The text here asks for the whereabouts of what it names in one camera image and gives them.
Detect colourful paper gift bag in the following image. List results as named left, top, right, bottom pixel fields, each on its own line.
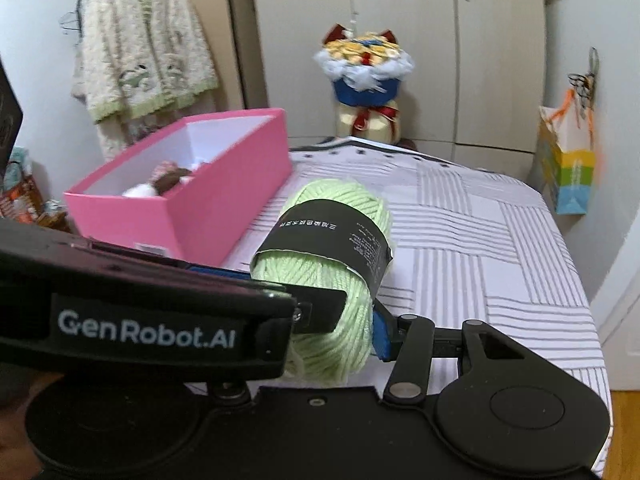
left=537, top=91, right=597, bottom=216

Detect yellow flower bouquet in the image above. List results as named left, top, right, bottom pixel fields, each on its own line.
left=314, top=22, right=417, bottom=146

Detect fluffy cream pajama jacket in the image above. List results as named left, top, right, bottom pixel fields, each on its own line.
left=70, top=0, right=221, bottom=123

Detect red printed box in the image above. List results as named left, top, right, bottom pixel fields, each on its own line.
left=0, top=170, right=46, bottom=226

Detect pink cardboard box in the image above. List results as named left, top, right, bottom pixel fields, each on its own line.
left=64, top=107, right=293, bottom=267

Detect brown fluffy hair tie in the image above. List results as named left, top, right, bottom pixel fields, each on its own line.
left=152, top=169, right=195, bottom=195

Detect beige wardrobe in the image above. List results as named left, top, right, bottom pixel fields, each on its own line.
left=225, top=0, right=548, bottom=168

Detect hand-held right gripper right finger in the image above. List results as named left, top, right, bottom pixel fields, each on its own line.
left=372, top=300, right=531, bottom=403

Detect striped tablecloth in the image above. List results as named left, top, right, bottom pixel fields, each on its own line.
left=220, top=136, right=613, bottom=476

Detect green yarn ball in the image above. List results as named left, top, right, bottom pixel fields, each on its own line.
left=250, top=177, right=396, bottom=387

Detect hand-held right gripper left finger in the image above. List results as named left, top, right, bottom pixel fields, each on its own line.
left=207, top=380, right=253, bottom=408

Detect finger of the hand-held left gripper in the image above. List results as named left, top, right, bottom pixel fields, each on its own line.
left=287, top=285, right=349, bottom=337
left=185, top=265, right=255, bottom=283

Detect fluffy cream pajama pants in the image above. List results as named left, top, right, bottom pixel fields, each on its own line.
left=95, top=105, right=166, bottom=161

